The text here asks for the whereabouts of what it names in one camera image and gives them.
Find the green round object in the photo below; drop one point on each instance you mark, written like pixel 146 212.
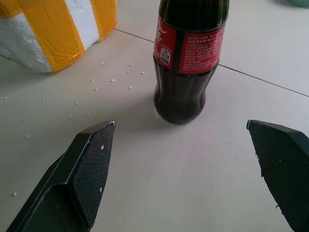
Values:
pixel 295 3

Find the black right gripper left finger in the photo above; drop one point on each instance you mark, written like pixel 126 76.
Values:
pixel 72 183

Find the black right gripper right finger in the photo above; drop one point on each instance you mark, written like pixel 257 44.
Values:
pixel 282 169

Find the white foam box yellow tape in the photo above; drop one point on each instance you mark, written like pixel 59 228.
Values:
pixel 48 31

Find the cola bottle with red label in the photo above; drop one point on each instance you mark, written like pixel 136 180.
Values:
pixel 188 62

